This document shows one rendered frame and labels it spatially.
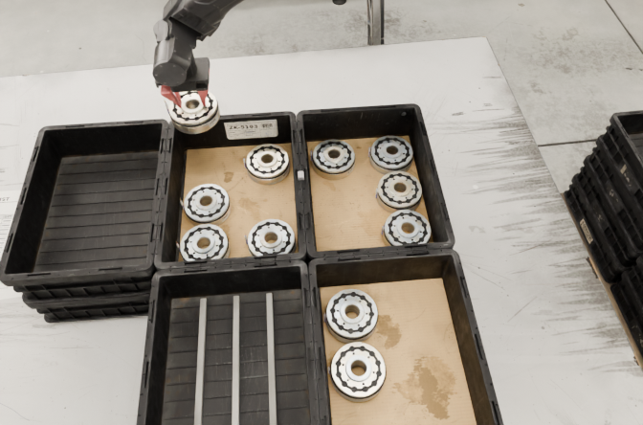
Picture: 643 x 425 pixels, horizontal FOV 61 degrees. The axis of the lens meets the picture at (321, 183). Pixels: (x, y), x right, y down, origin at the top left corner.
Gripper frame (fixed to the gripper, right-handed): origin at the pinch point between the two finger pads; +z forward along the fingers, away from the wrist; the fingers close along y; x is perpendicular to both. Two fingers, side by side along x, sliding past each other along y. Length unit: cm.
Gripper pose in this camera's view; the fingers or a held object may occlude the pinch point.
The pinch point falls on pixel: (191, 101)
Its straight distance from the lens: 117.5
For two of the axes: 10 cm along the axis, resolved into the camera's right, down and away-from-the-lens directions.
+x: -0.7, -8.2, 5.7
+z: 0.1, 5.7, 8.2
